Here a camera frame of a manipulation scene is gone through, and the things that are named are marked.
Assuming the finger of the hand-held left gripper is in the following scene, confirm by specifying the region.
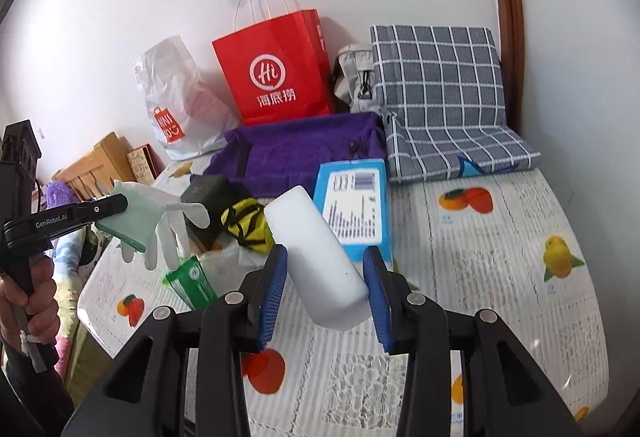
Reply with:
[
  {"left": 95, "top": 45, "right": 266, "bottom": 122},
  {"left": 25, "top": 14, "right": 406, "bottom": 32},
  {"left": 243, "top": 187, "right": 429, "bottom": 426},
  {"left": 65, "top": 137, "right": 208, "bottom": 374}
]
[{"left": 65, "top": 195, "right": 129, "bottom": 231}]

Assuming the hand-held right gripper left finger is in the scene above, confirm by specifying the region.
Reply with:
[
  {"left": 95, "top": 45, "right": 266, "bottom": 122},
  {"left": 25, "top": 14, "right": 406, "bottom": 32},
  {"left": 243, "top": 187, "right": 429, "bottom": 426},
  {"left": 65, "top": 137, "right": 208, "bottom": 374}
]
[{"left": 62, "top": 244, "right": 289, "bottom": 437}]

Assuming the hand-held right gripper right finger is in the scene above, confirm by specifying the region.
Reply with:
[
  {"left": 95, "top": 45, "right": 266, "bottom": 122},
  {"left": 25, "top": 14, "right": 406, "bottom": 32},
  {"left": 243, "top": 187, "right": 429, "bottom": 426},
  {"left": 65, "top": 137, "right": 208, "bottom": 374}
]
[{"left": 362, "top": 246, "right": 583, "bottom": 437}]

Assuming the white and green glove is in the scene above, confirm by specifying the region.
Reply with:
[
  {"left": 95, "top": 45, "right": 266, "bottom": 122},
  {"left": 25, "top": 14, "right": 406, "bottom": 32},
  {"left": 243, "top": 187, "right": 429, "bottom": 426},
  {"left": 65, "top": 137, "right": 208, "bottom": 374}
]
[{"left": 95, "top": 180, "right": 211, "bottom": 271}]

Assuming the white sponge block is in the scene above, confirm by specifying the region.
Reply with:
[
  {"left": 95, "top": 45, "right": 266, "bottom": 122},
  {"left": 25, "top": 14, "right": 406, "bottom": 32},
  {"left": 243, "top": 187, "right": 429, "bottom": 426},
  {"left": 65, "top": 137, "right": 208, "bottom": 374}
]
[{"left": 263, "top": 186, "right": 370, "bottom": 331}]

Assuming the green wet wipes pack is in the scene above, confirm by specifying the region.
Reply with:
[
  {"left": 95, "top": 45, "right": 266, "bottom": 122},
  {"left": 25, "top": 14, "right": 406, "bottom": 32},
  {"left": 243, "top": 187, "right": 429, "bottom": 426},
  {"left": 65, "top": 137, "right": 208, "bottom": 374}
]
[{"left": 165, "top": 256, "right": 221, "bottom": 311}]

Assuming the yellow and black cloth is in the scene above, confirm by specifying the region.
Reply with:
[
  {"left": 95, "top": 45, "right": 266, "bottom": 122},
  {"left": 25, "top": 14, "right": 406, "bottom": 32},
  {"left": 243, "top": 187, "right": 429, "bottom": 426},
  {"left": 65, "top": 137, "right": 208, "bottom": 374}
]
[{"left": 220, "top": 197, "right": 275, "bottom": 253}]

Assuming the purple cloth storage tray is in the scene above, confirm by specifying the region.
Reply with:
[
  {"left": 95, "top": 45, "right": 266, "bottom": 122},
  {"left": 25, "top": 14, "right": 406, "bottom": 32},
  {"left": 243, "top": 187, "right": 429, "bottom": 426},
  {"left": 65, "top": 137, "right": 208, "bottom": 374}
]
[{"left": 189, "top": 112, "right": 387, "bottom": 198}]

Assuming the person's left forearm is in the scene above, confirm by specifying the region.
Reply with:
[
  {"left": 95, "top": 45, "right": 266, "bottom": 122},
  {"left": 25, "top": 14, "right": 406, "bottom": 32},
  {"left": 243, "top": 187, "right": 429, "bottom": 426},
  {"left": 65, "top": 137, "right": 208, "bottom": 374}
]
[{"left": 0, "top": 342, "right": 77, "bottom": 437}]

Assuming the person's left hand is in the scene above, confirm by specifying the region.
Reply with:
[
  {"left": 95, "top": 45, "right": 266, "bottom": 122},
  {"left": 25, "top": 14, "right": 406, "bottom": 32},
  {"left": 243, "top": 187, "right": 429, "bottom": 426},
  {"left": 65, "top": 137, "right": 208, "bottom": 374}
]
[{"left": 0, "top": 255, "right": 59, "bottom": 356}]

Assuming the white polka dot plush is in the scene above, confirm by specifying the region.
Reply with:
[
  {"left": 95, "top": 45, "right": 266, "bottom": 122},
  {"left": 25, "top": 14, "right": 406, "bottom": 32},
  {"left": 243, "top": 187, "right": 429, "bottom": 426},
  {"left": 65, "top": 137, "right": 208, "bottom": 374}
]
[{"left": 77, "top": 224, "right": 108, "bottom": 275}]

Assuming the purple plush toy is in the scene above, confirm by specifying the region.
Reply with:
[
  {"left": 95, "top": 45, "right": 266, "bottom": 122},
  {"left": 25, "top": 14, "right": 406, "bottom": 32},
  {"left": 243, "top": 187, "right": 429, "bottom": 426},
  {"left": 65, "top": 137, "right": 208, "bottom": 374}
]
[{"left": 44, "top": 180, "right": 81, "bottom": 208}]

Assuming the wooden bed headboard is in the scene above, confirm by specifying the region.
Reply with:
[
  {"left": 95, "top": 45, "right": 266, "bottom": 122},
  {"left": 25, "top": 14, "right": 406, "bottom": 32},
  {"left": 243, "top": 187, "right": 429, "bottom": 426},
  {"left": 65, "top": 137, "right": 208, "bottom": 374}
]
[{"left": 51, "top": 132, "right": 139, "bottom": 198}]

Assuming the brown patterned box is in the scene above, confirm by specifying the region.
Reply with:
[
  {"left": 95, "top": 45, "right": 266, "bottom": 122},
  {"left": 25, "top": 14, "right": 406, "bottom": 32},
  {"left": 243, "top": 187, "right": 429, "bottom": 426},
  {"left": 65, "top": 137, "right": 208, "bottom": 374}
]
[{"left": 126, "top": 144, "right": 164, "bottom": 186}]

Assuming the floral bed quilt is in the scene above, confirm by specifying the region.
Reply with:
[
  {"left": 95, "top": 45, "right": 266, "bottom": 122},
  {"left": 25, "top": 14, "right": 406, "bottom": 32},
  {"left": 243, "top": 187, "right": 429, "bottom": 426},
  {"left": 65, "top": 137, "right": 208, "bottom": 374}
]
[{"left": 50, "top": 237, "right": 101, "bottom": 393}]

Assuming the fruit printed tablecloth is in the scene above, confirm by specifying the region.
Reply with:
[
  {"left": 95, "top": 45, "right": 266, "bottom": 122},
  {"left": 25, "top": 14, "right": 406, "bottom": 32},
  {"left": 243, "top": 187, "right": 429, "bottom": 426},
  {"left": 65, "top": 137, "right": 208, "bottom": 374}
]
[{"left": 77, "top": 152, "right": 609, "bottom": 437}]

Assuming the black and gold box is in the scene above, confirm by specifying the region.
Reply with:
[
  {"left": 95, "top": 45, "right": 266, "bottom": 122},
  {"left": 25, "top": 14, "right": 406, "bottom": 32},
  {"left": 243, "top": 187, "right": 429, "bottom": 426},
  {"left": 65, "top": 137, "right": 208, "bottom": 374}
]
[{"left": 180, "top": 174, "right": 239, "bottom": 253}]

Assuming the blue white tissue pack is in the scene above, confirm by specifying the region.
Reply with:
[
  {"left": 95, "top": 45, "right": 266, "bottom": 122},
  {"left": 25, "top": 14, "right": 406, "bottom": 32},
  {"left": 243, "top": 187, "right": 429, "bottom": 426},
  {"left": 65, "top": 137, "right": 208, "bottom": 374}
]
[{"left": 312, "top": 158, "right": 395, "bottom": 268}]

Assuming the white plastic shopping bag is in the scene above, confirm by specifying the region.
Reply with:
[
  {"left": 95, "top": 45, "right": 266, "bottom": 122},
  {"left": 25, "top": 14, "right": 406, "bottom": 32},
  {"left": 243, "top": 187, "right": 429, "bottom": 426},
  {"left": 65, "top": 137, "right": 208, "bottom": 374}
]
[{"left": 133, "top": 34, "right": 241, "bottom": 162}]

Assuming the grey plaid seat cushion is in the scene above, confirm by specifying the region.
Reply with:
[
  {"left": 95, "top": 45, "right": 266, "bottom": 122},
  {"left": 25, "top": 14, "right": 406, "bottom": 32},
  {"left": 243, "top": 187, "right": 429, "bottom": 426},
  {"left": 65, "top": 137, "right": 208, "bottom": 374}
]
[{"left": 370, "top": 24, "right": 543, "bottom": 184}]

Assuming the red paper shopping bag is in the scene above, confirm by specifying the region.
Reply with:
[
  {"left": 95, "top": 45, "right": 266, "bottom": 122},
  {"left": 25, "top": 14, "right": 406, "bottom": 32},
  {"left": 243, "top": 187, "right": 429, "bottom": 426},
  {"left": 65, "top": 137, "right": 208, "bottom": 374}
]
[{"left": 211, "top": 0, "right": 335, "bottom": 127}]

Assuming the grey fabric bag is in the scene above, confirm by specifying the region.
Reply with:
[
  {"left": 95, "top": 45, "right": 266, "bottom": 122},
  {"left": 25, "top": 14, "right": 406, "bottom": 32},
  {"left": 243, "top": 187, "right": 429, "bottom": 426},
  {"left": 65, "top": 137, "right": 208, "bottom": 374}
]
[{"left": 331, "top": 43, "right": 382, "bottom": 114}]

